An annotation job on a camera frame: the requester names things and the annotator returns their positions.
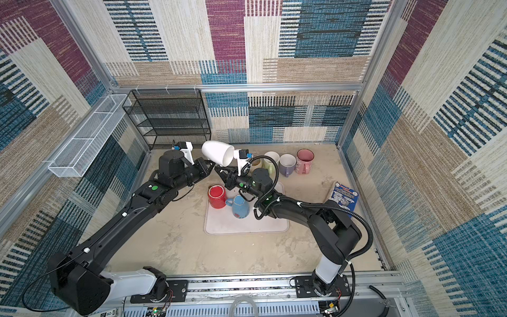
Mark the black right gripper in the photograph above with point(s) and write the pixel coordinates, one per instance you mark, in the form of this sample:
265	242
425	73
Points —
230	178

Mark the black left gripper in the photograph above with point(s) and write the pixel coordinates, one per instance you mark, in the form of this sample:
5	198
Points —
201	164

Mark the white mug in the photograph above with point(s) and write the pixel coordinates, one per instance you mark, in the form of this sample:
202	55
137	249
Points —
220	153

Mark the red mug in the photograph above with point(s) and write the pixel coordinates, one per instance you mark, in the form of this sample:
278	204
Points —
217	196

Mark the blue polka dot mug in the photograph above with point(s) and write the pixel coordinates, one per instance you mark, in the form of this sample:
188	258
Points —
239	206

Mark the green mug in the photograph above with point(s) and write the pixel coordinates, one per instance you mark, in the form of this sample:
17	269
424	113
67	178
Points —
271	164

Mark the purple mug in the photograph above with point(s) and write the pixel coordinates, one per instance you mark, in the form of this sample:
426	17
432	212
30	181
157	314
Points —
287	164

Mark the pink patterned mug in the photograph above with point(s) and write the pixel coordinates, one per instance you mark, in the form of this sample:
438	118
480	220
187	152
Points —
305	159

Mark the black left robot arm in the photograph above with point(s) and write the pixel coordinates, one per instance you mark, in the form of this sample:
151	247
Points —
78	278

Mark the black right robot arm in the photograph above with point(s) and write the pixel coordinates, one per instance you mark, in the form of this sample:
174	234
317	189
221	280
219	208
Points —
341	235

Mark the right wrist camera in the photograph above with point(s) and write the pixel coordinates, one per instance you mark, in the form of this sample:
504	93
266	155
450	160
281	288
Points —
243	158

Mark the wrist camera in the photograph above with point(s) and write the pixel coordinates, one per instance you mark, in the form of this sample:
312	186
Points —
243	158
186	148

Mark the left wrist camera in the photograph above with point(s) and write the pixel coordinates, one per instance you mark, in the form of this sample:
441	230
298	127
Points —
186	148

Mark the black wire mesh shelf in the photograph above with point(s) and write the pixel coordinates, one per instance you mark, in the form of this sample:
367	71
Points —
167	116

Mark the white wire mesh basket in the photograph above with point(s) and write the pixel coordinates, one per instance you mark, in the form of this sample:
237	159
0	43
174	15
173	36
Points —
80	151

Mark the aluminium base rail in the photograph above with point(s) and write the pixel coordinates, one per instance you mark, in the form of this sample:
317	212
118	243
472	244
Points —
373	293

